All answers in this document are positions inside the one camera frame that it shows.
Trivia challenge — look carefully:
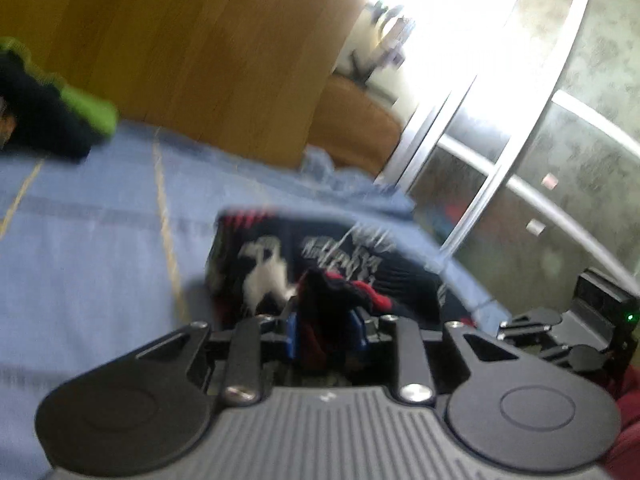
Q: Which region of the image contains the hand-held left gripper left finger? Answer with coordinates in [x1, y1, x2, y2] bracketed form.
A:
[134, 309, 301, 408]

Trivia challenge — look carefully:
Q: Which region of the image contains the navy reindeer knit sweater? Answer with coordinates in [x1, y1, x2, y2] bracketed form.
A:
[207, 206, 496, 386]

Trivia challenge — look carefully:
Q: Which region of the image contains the person's right forearm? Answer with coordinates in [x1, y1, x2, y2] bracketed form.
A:
[602, 362, 640, 480]

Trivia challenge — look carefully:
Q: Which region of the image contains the brown chair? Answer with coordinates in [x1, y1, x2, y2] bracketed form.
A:
[306, 74, 405, 177]

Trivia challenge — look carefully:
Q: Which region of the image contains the white device on stand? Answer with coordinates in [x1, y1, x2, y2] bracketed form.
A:
[332, 0, 418, 83]

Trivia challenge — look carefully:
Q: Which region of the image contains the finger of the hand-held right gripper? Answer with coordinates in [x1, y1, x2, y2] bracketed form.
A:
[497, 308, 567, 335]
[539, 344, 610, 375]

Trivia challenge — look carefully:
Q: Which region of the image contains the blue checked bedsheet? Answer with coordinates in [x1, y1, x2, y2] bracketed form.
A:
[0, 120, 516, 480]

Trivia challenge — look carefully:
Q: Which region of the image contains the wooden headboard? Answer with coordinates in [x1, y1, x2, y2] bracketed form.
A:
[0, 0, 363, 167]

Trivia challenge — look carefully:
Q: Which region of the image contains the black and green garment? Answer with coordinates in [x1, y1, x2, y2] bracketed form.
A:
[0, 35, 120, 161]

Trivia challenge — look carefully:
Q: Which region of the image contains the grey window frame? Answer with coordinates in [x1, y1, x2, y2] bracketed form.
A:
[374, 0, 640, 313]

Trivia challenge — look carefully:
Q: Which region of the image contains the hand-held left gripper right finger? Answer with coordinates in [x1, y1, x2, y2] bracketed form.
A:
[350, 306, 521, 406]

